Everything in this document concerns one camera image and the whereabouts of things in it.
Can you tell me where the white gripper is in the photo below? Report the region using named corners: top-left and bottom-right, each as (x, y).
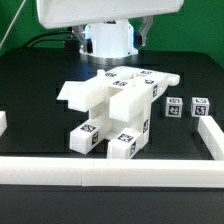
top-left (36, 0), bottom-right (184, 53)

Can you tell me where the white chair back frame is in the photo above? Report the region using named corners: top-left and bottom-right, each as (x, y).
top-left (68, 66), bottom-right (180, 122)

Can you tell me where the white chair seat part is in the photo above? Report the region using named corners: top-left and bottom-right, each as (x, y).
top-left (88, 68), bottom-right (153, 151)

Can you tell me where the white tagged cube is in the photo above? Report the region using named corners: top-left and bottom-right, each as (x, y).
top-left (165, 97), bottom-right (183, 118)
top-left (191, 97), bottom-right (210, 117)

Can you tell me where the white U-shaped fence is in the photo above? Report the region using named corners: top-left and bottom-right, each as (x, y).
top-left (0, 116), bottom-right (224, 188)

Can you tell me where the black cable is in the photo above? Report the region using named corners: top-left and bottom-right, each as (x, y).
top-left (24, 30), bottom-right (81, 48)

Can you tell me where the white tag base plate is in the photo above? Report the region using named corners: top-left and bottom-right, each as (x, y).
top-left (57, 81), bottom-right (82, 100)

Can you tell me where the white cord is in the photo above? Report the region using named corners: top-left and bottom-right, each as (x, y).
top-left (0, 0), bottom-right (28, 51)

